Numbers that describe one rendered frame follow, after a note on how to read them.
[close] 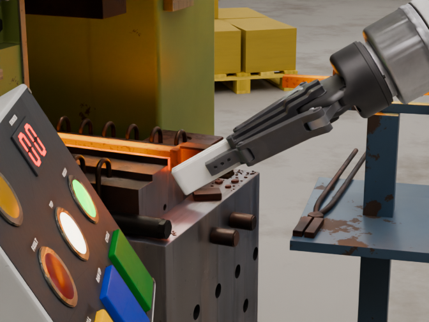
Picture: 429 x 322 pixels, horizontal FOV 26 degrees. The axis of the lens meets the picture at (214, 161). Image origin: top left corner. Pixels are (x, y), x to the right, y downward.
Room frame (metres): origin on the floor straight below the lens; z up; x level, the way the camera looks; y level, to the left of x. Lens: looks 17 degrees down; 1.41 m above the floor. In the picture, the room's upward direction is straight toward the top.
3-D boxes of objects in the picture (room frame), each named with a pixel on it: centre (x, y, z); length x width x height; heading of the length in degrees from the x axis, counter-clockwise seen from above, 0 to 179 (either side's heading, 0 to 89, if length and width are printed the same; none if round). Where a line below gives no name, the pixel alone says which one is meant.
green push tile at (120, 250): (0.93, 0.09, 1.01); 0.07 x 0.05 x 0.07; 2
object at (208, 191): (1.43, 0.01, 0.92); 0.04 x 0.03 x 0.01; 98
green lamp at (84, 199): (0.93, 0.14, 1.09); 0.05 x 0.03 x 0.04; 157
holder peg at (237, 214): (1.44, -0.05, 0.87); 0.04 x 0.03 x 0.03; 67
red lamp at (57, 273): (0.73, 0.13, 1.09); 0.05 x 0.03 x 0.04; 157
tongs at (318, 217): (1.92, -0.27, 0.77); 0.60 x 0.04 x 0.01; 161
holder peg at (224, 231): (1.37, -0.02, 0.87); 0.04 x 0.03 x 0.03; 67
